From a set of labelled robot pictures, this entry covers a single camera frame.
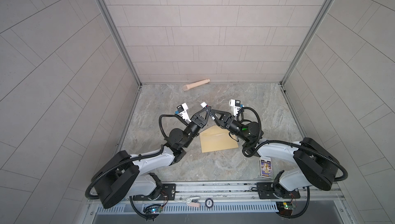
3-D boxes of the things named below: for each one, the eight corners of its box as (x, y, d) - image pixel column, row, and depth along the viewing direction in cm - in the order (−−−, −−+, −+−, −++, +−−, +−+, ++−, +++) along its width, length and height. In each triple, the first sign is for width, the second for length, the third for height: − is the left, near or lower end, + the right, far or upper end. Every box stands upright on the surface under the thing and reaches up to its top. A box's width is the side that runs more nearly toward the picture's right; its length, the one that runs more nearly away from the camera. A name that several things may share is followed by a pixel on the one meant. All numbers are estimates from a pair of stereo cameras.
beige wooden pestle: (184, 92, 113) (183, 88, 110) (182, 89, 115) (182, 85, 112) (209, 83, 120) (209, 79, 117) (207, 80, 122) (207, 76, 119)
